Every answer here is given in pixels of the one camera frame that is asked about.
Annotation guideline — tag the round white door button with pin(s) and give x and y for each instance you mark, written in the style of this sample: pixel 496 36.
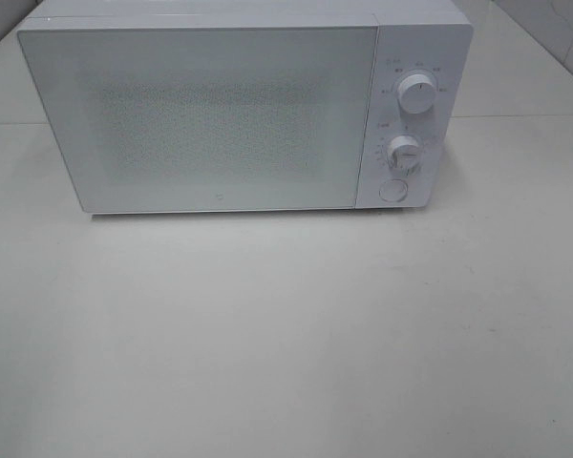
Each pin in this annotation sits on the round white door button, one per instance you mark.
pixel 393 190

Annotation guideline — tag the white timer knob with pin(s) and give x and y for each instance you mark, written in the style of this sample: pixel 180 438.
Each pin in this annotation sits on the white timer knob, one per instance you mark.
pixel 404 152

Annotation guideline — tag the white microwave door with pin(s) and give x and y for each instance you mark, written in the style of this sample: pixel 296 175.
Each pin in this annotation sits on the white microwave door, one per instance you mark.
pixel 162 121

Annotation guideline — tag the white microwave oven body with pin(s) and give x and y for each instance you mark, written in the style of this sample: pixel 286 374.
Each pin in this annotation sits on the white microwave oven body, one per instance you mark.
pixel 433 36

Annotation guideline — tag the upper white power knob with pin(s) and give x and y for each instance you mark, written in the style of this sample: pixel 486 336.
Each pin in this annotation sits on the upper white power knob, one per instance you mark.
pixel 416 92

